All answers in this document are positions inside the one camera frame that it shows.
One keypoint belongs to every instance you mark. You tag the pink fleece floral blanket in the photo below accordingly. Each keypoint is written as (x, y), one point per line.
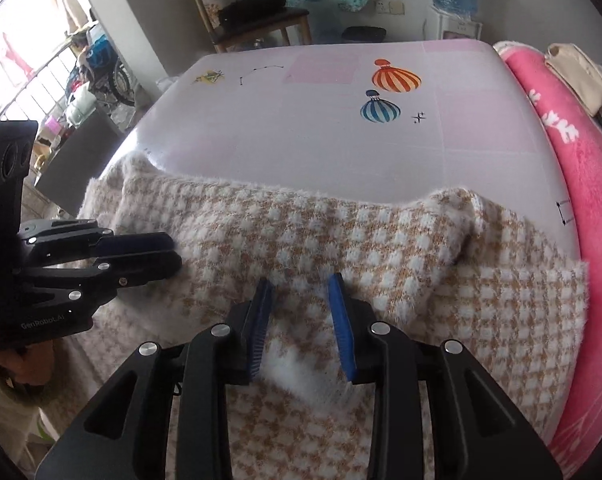
(576, 137)

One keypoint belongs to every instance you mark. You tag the beige houndstooth knit coat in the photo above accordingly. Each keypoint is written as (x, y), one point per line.
(468, 322)

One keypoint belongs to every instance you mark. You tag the dark grey cabinet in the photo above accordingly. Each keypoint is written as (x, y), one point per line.
(83, 156)

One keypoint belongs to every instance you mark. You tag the beige jacket on bed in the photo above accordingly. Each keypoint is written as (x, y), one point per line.
(580, 74)

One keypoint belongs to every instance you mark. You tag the bicycle with blue bag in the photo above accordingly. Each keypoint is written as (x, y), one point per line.
(98, 67)

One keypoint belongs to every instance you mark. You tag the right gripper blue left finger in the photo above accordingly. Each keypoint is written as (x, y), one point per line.
(256, 322)

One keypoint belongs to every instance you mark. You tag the pale pink printed bedsheet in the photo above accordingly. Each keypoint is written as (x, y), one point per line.
(385, 123)

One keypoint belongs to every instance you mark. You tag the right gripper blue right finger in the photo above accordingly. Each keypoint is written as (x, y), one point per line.
(340, 308)

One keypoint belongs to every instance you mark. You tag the wooden chair with dark seat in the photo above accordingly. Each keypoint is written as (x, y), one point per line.
(225, 37)

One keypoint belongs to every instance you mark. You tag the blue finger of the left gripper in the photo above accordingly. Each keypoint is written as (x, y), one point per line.
(132, 244)
(123, 271)

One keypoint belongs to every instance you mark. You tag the white water dispenser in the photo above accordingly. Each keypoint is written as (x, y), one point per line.
(440, 25)

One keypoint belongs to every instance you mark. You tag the black clothing on chair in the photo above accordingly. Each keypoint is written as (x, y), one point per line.
(248, 11)

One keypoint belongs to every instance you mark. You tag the person's left hand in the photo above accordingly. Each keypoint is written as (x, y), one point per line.
(32, 373)

